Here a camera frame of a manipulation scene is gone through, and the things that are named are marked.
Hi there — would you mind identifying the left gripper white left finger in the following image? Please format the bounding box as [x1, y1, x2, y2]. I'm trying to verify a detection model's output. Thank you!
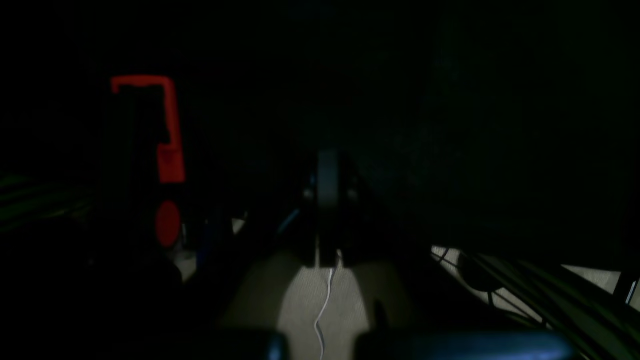
[301, 150, 337, 268]

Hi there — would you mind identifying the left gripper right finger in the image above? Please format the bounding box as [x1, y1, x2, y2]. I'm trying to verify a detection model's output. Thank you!
[336, 151, 364, 268]

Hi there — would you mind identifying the black table cloth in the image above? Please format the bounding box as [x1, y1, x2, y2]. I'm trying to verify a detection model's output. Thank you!
[1, 0, 639, 271]

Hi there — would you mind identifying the red black clamp right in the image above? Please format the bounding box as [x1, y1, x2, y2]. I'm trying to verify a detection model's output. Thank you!
[96, 74, 186, 253]

